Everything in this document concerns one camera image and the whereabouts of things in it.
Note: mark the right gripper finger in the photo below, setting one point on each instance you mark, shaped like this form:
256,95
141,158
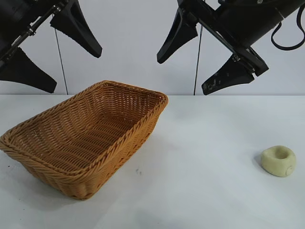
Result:
177,38
228,76

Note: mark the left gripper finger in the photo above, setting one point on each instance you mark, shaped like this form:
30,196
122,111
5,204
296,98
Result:
26,71
78,31

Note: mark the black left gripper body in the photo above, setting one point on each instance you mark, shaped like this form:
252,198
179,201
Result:
21,19

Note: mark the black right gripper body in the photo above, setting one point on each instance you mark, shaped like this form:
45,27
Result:
238,21

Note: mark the woven wicker basket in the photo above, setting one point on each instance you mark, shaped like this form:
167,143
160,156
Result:
83,143

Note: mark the pale egg yolk pastry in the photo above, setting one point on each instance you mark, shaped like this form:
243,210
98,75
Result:
274,165

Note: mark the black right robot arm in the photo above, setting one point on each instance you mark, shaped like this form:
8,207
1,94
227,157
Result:
293,4

